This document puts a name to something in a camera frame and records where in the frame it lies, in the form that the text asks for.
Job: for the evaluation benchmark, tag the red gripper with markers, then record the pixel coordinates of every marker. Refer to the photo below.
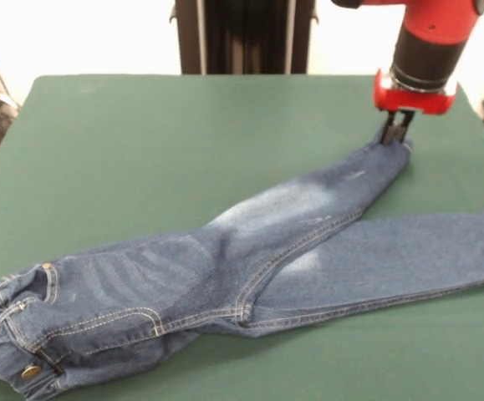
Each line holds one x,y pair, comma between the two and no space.
413,102

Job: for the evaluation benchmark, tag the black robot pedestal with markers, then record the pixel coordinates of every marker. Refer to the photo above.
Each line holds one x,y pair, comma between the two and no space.
241,42

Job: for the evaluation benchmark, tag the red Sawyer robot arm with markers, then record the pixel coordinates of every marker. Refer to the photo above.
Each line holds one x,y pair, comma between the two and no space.
429,42

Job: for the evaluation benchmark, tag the blue denim jeans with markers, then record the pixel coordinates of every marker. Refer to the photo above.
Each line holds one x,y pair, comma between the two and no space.
225,267

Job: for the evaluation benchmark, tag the dark green table cloth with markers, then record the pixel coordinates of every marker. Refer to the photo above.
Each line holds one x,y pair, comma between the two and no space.
183,133

